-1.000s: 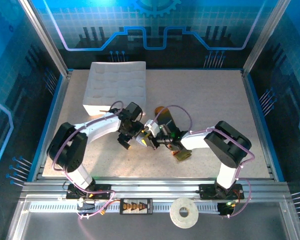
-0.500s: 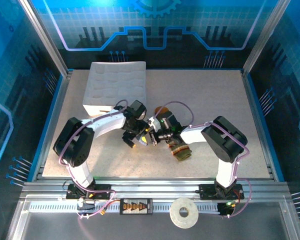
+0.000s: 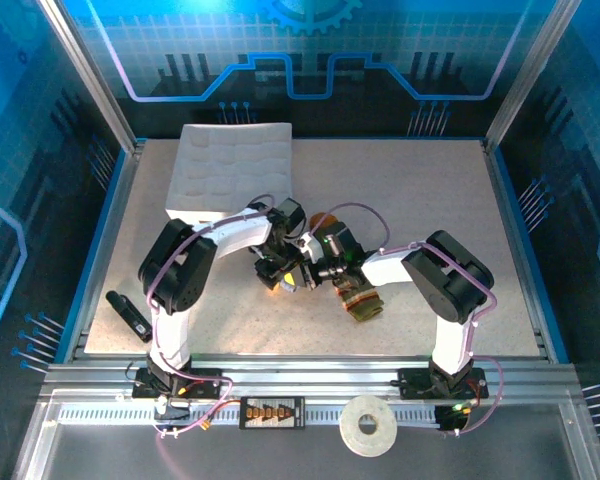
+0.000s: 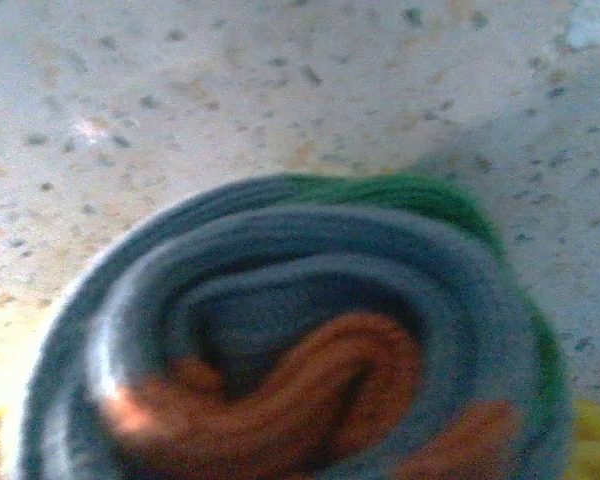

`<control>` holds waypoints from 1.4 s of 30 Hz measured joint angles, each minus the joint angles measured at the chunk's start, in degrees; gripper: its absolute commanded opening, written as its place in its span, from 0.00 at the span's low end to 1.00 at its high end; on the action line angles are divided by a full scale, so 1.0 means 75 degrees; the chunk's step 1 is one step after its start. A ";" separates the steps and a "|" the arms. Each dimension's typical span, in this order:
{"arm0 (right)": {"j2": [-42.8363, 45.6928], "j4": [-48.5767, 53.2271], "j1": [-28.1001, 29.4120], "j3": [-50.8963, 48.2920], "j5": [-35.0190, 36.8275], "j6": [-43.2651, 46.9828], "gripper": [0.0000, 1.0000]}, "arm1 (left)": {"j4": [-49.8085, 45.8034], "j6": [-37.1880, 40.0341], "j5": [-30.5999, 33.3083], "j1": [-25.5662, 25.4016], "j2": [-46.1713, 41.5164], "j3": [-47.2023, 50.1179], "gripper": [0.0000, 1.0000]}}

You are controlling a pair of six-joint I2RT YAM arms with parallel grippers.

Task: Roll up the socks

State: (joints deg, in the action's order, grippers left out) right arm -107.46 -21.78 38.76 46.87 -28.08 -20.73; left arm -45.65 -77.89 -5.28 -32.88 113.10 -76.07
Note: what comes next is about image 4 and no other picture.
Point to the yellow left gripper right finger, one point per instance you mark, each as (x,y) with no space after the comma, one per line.
(597,435)

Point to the grey sock with orange stripes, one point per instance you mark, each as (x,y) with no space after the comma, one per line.
(280,250)

